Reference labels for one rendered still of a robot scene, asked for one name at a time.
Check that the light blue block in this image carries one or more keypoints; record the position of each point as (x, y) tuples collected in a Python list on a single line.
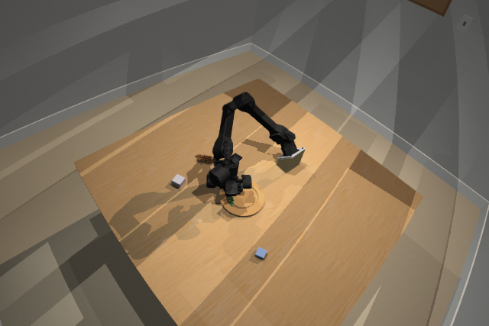
[(261, 253)]

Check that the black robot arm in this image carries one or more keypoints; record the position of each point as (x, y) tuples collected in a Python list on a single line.
[(223, 146)]

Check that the white cube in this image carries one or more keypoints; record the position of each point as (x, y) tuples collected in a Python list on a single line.
[(178, 180)]

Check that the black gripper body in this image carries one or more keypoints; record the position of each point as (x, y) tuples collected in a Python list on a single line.
[(245, 181)]

